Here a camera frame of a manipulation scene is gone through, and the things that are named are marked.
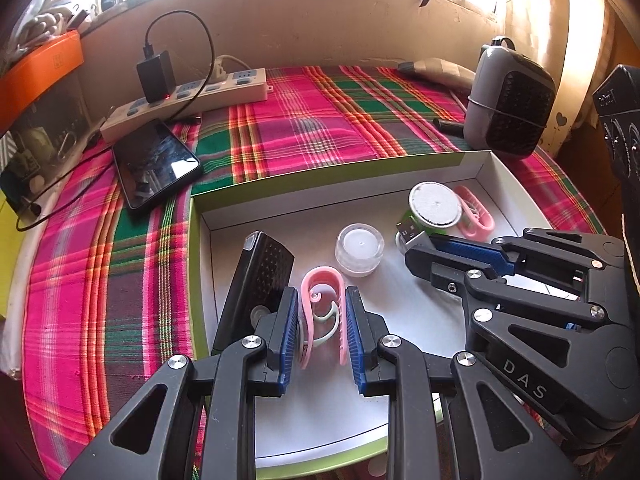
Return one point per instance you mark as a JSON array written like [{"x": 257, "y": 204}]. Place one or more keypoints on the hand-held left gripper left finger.
[{"x": 287, "y": 340}]

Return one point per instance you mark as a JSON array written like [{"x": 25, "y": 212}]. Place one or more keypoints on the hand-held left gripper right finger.
[{"x": 352, "y": 340}]

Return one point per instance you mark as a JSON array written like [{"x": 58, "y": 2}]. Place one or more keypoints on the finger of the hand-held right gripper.
[
  {"x": 440, "y": 272},
  {"x": 475, "y": 255}
]

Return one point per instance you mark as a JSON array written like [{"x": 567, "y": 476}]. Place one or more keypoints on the plain pink clip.
[{"x": 475, "y": 225}]

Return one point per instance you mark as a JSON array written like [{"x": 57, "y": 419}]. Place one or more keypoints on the green and white cardboard box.
[{"x": 425, "y": 320}]

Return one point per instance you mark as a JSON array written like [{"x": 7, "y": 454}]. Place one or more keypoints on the green spool with white top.
[{"x": 434, "y": 205}]

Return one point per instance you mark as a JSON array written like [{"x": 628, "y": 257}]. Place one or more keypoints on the black rectangular device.
[{"x": 250, "y": 280}]

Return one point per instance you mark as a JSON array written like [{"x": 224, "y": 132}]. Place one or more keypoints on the pink and green clip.
[{"x": 320, "y": 272}]

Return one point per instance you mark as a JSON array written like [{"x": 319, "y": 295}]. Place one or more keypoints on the small clear jar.
[{"x": 360, "y": 250}]

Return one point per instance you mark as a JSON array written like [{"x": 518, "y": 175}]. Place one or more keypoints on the small black cylinder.
[{"x": 448, "y": 126}]

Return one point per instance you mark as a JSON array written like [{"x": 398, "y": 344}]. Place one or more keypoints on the grey desk heater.
[{"x": 515, "y": 105}]

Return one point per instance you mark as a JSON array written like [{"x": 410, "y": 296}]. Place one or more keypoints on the brown paper-wrapped item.
[{"x": 440, "y": 69}]

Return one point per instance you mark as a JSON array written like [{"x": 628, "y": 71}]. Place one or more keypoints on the black smartphone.
[{"x": 155, "y": 165}]

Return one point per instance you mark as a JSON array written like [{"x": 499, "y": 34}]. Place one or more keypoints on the heart-print curtain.
[{"x": 575, "y": 35}]

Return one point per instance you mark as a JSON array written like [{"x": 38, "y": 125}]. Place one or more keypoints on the beige power strip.
[{"x": 240, "y": 87}]

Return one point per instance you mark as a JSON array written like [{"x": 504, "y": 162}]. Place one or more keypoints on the white plastic sheet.
[{"x": 20, "y": 335}]

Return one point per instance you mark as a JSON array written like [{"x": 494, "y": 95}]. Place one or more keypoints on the yellow box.
[{"x": 6, "y": 260}]

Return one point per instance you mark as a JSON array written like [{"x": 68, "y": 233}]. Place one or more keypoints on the black charger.
[{"x": 156, "y": 77}]

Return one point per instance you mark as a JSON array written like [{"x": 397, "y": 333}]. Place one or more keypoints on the clear glass tank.
[{"x": 50, "y": 130}]

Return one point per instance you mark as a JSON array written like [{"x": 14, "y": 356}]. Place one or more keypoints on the orange box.
[{"x": 35, "y": 72}]

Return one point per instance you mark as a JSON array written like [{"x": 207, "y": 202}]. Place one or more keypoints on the white plastic bag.
[{"x": 45, "y": 22}]

